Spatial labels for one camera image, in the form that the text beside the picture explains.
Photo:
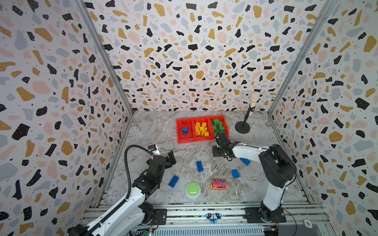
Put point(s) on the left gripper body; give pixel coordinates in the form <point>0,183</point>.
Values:
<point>150,162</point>

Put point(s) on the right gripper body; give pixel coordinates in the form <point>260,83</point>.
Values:
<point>221,146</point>

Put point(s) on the blue long brick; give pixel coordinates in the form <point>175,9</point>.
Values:
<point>173,181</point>
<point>199,166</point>

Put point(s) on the blue square brick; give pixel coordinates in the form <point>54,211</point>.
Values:
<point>235,174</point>
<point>185,130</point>

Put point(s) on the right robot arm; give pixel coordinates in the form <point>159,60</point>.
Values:
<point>278,168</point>

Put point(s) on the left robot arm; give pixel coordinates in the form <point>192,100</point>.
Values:
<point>132,209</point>

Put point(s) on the right red bin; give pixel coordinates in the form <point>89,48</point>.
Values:
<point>223,121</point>

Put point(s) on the red bin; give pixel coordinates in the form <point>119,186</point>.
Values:
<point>197,122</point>
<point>223,121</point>
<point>190,136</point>

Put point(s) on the middle red bin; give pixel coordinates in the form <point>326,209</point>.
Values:
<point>197,122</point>

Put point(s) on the wooden microphone on black stand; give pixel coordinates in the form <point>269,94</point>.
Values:
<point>242,126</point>

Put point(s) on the left red bin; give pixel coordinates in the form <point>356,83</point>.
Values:
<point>190,136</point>

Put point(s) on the colourful card box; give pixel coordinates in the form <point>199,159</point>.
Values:
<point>218,184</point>

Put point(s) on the green push button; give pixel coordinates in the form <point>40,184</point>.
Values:
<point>193,190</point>

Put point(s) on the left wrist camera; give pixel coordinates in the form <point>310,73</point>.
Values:
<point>154,150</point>

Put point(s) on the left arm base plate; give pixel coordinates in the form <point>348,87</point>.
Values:
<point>155,217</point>

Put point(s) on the blue clip on rail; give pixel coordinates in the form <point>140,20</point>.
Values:
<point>213,218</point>

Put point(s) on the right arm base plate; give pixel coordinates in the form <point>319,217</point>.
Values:
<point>264,215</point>

